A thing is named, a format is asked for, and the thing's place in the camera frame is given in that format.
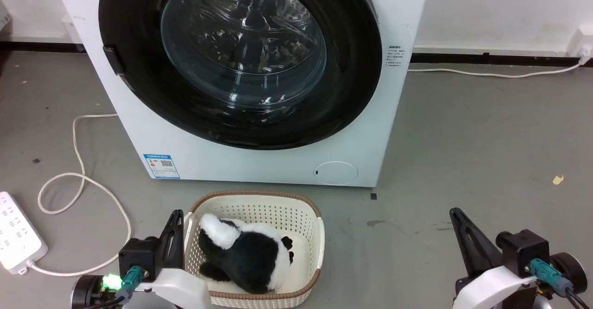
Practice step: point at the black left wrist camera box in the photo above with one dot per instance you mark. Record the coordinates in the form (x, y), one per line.
(139, 255)

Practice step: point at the cream plastic laundry basket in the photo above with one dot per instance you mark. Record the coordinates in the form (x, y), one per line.
(259, 207)

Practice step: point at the white wall plug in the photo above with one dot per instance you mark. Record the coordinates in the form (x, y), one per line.
(584, 45)

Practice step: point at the black and white panda plush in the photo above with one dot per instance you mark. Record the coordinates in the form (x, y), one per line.
(250, 253)

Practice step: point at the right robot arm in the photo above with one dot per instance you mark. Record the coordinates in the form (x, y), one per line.
(570, 272)

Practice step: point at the small printed warning sticker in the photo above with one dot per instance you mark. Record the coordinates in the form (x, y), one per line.
(395, 56)

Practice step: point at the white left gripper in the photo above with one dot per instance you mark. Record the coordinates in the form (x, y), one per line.
(180, 288)

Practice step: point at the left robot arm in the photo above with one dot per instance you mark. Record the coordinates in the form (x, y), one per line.
(90, 293)

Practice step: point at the yellow paper scrap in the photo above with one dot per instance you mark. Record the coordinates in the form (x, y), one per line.
(558, 179)

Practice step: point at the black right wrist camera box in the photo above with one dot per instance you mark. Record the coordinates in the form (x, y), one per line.
(523, 251)

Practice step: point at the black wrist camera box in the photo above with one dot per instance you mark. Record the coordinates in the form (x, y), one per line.
(523, 251)
(139, 255)

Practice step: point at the white front-load washing machine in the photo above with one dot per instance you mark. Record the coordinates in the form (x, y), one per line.
(259, 165)

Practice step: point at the round white filter cover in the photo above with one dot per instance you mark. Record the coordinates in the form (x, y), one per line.
(335, 173)

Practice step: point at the blue energy label sticker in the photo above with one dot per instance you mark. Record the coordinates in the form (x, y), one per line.
(161, 166)

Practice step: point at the white power strip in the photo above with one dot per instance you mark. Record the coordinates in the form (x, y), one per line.
(16, 235)

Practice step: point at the black round washer door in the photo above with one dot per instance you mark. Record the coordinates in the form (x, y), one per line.
(352, 68)

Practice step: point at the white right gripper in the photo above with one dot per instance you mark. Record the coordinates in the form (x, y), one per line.
(493, 288)

